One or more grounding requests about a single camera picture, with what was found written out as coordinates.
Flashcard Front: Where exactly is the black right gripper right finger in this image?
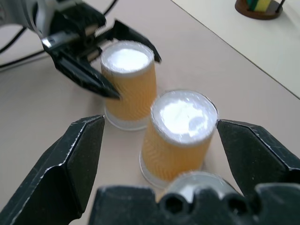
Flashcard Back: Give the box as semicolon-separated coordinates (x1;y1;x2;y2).
216;119;300;195

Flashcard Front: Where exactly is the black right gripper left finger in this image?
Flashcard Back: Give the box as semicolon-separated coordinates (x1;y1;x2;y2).
0;114;105;225

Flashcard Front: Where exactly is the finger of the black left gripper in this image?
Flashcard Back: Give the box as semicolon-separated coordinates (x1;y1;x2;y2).
57;52;122;101
95;19;163;63

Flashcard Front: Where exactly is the green sponge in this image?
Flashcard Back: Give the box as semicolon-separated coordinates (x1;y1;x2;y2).
245;0;258;11

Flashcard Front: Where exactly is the brown round wooden stand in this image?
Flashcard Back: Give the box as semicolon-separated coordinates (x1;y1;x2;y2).
234;0;284;21

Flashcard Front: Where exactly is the yellow sponge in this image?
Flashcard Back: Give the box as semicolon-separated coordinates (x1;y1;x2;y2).
255;0;271;11

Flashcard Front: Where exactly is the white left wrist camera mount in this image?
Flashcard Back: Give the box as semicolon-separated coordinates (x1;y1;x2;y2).
34;0;52;40

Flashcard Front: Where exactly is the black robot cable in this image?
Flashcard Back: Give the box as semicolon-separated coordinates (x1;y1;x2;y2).
0;25;47;70
102;0;123;16

